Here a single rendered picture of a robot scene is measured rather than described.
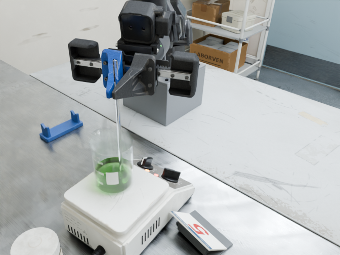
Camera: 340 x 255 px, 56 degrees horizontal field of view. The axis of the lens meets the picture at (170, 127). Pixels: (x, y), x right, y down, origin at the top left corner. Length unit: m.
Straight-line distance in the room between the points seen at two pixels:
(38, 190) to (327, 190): 0.56
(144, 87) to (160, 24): 0.09
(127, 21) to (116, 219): 0.27
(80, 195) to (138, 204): 0.09
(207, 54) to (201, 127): 2.00
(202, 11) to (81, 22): 1.02
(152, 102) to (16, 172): 0.34
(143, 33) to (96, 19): 1.82
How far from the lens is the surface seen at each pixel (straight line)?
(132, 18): 0.45
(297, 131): 0.86
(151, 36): 0.46
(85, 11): 2.22
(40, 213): 0.62
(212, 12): 2.71
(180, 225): 0.55
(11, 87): 1.05
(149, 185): 0.51
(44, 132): 0.78
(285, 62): 3.54
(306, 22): 3.39
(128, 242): 0.47
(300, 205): 0.66
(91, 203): 0.49
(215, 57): 2.74
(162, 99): 0.77
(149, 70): 0.43
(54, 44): 2.13
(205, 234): 0.54
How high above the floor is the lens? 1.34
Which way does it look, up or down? 34 degrees down
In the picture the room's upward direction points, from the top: 3 degrees clockwise
